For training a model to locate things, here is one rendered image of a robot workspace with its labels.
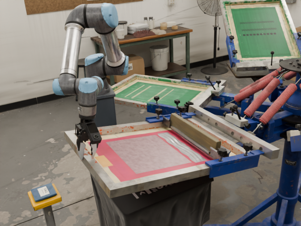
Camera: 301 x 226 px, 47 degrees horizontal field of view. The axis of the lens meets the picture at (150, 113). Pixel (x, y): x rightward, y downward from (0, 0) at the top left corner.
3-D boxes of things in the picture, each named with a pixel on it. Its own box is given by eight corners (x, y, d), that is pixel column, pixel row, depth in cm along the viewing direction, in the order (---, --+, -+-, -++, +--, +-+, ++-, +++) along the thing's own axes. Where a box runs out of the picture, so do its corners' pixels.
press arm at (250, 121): (234, 133, 193) (235, 125, 191) (226, 129, 198) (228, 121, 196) (255, 130, 201) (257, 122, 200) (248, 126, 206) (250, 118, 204)
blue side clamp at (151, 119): (148, 131, 198) (149, 120, 196) (144, 128, 202) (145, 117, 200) (190, 125, 213) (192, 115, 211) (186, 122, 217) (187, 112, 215)
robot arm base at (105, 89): (84, 89, 220) (82, 74, 216) (107, 85, 224) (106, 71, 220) (87, 97, 207) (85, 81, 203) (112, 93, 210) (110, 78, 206)
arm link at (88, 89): (100, 77, 147) (95, 83, 139) (99, 102, 151) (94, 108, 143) (82, 76, 148) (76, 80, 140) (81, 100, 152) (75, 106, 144)
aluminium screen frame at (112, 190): (109, 198, 130) (109, 190, 129) (64, 138, 177) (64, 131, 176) (256, 163, 169) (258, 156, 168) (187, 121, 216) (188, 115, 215)
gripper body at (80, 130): (90, 133, 159) (91, 109, 154) (97, 141, 152) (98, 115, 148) (74, 136, 155) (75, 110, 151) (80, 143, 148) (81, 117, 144)
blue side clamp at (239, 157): (209, 178, 154) (212, 164, 151) (203, 173, 158) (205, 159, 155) (257, 167, 168) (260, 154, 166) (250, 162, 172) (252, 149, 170)
